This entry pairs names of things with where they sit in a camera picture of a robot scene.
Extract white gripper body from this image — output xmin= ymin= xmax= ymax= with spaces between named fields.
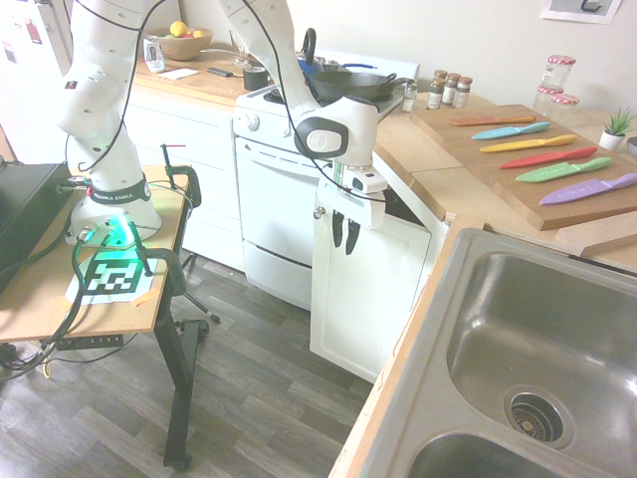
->
xmin=318 ymin=181 xmax=387 ymax=231

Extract white cabinet door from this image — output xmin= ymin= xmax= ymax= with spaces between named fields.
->
xmin=309 ymin=191 xmax=432 ymax=384

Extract white base cabinet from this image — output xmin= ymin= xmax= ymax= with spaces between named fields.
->
xmin=121 ymin=84 xmax=245 ymax=273

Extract white kitchen stove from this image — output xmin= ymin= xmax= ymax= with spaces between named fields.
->
xmin=231 ymin=47 xmax=422 ymax=313

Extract large wooden cutting board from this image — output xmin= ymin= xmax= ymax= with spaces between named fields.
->
xmin=408 ymin=104 xmax=637 ymax=231

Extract black wok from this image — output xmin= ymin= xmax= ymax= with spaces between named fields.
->
xmin=308 ymin=71 xmax=414 ymax=104

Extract orange knife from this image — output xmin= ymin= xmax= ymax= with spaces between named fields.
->
xmin=451 ymin=115 xmax=536 ymax=127

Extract black clamp with red tip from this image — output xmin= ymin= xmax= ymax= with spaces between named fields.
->
xmin=159 ymin=142 xmax=203 ymax=208

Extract blue kettle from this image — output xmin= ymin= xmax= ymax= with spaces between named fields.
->
xmin=297 ymin=28 xmax=325 ymax=84

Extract black tripod leg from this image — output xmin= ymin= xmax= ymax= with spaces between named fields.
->
xmin=178 ymin=251 xmax=222 ymax=325

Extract teal knife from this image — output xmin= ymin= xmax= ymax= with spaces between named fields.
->
xmin=471 ymin=121 xmax=551 ymax=141

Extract black tape roll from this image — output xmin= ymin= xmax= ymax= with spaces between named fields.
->
xmin=243 ymin=67 xmax=269 ymax=92

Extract yellow knife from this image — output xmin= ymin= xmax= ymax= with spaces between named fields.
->
xmin=480 ymin=133 xmax=578 ymax=154

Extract red knife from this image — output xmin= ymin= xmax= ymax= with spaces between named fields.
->
xmin=500 ymin=146 xmax=598 ymax=171

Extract stainless steel double sink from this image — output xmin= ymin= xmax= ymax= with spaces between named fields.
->
xmin=357 ymin=227 xmax=637 ymax=478

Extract green knife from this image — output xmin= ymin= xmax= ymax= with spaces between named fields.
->
xmin=515 ymin=156 xmax=613 ymax=184

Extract clear drinking glass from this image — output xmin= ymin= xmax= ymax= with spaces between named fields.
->
xmin=228 ymin=28 xmax=249 ymax=67

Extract glass jar with checked lid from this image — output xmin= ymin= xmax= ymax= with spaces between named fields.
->
xmin=543 ymin=54 xmax=577 ymax=94
xmin=532 ymin=84 xmax=563 ymax=117
xmin=549 ymin=93 xmax=580 ymax=125

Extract purple knife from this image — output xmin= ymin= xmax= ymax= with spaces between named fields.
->
xmin=538 ymin=172 xmax=637 ymax=207

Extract paper fiducial marker sheet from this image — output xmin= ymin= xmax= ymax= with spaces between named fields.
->
xmin=66 ymin=251 xmax=165 ymax=308

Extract wooden fruit bowl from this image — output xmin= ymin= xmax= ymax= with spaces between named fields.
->
xmin=157 ymin=27 xmax=214 ymax=62

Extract small wooden board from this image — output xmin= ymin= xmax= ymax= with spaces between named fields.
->
xmin=554 ymin=212 xmax=637 ymax=258

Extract clear plastic package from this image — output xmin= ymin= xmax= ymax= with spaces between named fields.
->
xmin=142 ymin=33 xmax=166 ymax=74

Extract metal sink drain strainer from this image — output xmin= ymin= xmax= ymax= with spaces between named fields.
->
xmin=503 ymin=385 xmax=573 ymax=444

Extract small potted green plant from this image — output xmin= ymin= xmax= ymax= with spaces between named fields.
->
xmin=597 ymin=107 xmax=637 ymax=152

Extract table height control panel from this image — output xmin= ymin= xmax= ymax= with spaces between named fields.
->
xmin=54 ymin=335 xmax=124 ymax=350

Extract paper poster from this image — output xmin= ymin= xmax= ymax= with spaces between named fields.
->
xmin=539 ymin=0 xmax=624 ymax=25

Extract black controller box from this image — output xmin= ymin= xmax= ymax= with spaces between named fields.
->
xmin=0 ymin=162 xmax=76 ymax=295

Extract wooden robot table, black legs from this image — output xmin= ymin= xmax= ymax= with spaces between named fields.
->
xmin=0 ymin=166 xmax=210 ymax=472

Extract white fridge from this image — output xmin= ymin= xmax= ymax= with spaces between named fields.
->
xmin=0 ymin=0 xmax=76 ymax=165

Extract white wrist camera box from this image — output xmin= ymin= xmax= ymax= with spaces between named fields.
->
xmin=347 ymin=168 xmax=389 ymax=196

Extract white corner cabinet frame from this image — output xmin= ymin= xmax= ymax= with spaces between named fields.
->
xmin=370 ymin=148 xmax=452 ymax=350

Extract steel pot with blue handle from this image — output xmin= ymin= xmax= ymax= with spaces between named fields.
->
xmin=320 ymin=58 xmax=375 ymax=72

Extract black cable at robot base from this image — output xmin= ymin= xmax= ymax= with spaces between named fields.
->
xmin=39 ymin=226 xmax=101 ymax=353

